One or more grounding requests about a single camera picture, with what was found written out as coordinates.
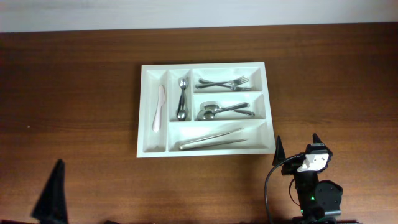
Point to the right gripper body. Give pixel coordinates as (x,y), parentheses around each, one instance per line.
(290,167)

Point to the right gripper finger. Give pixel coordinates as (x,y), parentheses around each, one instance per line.
(316,139)
(279,154)

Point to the metal tongs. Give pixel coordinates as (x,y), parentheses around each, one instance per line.
(216,139)

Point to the steel fork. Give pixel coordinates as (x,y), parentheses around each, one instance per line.
(235,82)
(232,88)

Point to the large steel spoon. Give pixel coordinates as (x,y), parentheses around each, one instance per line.
(214,106)
(206,115)

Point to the small steel teaspoon dark handle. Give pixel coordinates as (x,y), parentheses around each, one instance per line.
(182,112)

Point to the small steel teaspoon silver handle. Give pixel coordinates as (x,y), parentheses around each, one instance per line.
(183,84)

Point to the pink plastic knife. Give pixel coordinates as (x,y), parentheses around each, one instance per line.
(158,113)

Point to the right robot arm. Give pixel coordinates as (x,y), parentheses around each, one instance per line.
(319,201)

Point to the white plastic cutlery tray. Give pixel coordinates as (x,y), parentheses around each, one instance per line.
(257,130)

